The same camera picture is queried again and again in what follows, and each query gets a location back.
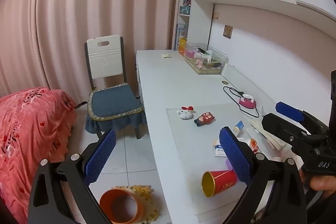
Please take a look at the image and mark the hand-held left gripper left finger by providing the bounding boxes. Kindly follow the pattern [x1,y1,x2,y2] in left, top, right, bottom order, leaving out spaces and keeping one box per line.
[28,129,117,224]

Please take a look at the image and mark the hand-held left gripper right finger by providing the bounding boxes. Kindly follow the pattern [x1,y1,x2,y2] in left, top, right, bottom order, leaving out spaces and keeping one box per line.
[219,126,307,224]

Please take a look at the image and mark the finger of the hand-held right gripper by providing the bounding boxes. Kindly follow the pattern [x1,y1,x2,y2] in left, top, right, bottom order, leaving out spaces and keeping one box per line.
[275,101,330,135]
[261,113,319,155]

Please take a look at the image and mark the beige long box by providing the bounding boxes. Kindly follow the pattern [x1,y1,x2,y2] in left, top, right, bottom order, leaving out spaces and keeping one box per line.
[251,119,286,153]

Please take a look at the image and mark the red paper cup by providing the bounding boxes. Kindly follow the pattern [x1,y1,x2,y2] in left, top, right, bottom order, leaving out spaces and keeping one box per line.
[201,169,238,198]

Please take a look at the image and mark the orange round bin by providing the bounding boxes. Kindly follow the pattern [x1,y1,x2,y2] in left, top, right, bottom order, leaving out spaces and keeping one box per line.
[99,189,146,224]

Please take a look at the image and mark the person's right hand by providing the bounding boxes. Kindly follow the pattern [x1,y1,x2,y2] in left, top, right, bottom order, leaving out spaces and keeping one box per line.
[299,170,336,192]

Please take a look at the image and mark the white tube blue label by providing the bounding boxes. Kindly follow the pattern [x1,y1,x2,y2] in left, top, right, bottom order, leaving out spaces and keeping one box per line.
[212,139,229,157]

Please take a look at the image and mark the white packet orange print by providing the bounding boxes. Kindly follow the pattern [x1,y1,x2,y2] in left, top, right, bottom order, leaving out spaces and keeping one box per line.
[247,138,261,153]

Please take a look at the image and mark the pink mini iron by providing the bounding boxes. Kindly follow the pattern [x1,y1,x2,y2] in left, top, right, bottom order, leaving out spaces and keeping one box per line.
[238,94,258,109]

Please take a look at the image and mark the translucent desk mat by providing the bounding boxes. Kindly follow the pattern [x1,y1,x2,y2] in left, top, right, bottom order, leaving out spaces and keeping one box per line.
[165,103,284,223]

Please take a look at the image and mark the blue seat cushion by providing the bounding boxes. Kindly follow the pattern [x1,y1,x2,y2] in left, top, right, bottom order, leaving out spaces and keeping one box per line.
[84,83,147,135]

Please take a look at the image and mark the beige foam puzzle mat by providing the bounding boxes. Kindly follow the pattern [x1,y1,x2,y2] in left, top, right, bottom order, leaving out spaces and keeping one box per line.
[112,184,164,224]

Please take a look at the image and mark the white cat toy red bow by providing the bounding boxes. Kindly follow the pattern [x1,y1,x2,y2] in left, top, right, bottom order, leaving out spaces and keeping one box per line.
[176,106,195,120]

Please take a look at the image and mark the red printed blanket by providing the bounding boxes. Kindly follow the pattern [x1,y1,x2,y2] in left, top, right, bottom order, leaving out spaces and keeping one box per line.
[0,87,78,224]

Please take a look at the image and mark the clear acrylic organizer box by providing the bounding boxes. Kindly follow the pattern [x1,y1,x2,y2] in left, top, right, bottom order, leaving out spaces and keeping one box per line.
[184,43,229,75]

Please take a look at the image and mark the white chair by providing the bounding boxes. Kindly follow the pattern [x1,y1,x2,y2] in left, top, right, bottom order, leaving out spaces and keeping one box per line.
[84,34,147,140]

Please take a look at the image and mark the upright books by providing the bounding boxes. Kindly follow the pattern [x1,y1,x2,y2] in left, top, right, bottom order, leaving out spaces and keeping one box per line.
[175,24,189,55]

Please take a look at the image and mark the white bookshelf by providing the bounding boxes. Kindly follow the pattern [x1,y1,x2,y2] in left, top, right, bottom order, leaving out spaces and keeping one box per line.
[175,0,195,51]

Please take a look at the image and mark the pink striped curtain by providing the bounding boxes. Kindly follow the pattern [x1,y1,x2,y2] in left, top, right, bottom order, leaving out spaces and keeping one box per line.
[0,0,184,98]

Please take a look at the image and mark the black cable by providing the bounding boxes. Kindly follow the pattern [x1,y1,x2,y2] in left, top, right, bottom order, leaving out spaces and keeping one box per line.
[223,86,260,118]

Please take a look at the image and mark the wall socket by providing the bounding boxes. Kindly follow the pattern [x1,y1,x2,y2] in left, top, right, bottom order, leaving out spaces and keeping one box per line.
[223,25,234,39]

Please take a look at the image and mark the teal photo frame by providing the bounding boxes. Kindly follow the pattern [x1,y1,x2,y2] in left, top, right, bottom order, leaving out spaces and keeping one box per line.
[179,0,192,15]

